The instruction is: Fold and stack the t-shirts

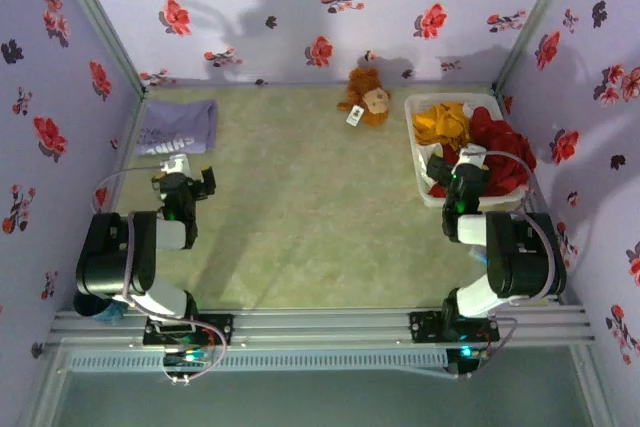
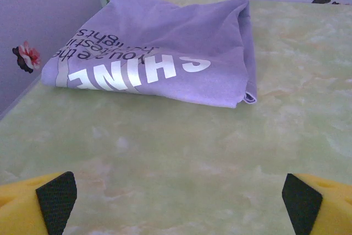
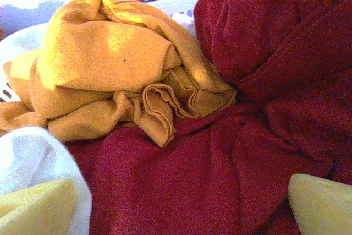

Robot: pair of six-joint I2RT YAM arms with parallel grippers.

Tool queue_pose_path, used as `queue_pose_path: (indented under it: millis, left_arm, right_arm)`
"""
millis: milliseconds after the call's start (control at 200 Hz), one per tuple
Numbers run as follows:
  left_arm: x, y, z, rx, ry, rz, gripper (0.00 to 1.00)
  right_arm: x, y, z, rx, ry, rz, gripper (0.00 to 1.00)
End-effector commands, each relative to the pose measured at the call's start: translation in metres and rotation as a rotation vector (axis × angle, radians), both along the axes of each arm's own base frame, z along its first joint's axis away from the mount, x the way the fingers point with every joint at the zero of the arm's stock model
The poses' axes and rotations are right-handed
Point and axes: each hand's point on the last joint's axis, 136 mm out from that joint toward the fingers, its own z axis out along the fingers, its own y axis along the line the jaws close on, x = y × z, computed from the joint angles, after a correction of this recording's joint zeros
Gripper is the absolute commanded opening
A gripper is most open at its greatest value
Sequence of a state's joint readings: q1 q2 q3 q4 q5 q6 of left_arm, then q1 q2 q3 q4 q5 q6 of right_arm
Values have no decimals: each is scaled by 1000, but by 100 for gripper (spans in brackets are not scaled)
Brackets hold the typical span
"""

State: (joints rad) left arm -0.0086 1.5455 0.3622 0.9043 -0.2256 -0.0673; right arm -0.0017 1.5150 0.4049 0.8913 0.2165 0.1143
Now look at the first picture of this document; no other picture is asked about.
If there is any yellow t-shirt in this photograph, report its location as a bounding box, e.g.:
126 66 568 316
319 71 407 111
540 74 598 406
412 102 474 153

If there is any red t-shirt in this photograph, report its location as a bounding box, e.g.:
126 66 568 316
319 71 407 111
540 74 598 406
427 105 539 198

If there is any white plastic laundry basket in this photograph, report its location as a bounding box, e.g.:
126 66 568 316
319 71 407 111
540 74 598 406
403 92 534 209

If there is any folded purple t-shirt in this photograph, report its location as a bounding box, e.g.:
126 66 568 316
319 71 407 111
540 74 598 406
133 99 219 157

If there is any brown teddy bear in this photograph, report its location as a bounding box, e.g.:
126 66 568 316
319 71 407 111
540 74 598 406
336 66 394 128

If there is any blue cup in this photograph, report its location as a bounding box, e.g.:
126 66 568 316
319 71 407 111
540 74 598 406
72 291 126 324

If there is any electronics board with led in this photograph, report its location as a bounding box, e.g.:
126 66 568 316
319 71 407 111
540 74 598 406
162 346 211 371
447 345 489 376

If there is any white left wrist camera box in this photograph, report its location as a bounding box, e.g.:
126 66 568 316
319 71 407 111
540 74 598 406
160 155 194 176

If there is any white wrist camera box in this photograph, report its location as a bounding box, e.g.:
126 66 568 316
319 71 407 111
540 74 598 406
457 144 489 168
160 155 194 176

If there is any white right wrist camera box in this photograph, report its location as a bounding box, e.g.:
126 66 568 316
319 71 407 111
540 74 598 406
457 144 489 168

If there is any grey right arm cable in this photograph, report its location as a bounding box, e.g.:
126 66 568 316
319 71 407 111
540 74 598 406
464 149 569 381

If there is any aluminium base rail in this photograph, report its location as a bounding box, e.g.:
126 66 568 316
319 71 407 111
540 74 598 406
47 305 596 348

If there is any aluminium corner post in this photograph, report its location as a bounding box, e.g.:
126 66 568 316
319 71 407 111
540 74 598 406
47 0 149 96
492 0 584 93

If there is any grey slotted cable duct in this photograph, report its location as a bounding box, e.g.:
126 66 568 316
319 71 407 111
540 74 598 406
67 350 449 372

